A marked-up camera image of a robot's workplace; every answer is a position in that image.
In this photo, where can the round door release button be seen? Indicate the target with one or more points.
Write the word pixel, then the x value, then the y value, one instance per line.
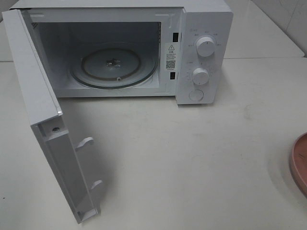
pixel 196 95

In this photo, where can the white timer knob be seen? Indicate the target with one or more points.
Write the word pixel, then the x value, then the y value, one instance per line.
pixel 200 76

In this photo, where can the white microwave door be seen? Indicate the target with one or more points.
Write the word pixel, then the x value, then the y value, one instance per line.
pixel 45 114

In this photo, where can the pink round plate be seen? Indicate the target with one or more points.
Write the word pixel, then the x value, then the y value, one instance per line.
pixel 298 163

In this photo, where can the glass turntable tray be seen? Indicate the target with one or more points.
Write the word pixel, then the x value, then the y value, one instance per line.
pixel 114 65

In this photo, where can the warning label sticker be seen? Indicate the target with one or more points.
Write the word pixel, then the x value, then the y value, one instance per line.
pixel 170 56

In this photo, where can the white microwave oven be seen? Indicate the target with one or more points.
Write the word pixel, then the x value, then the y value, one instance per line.
pixel 65 26

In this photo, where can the white upper power knob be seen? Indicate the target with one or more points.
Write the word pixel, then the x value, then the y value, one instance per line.
pixel 205 46

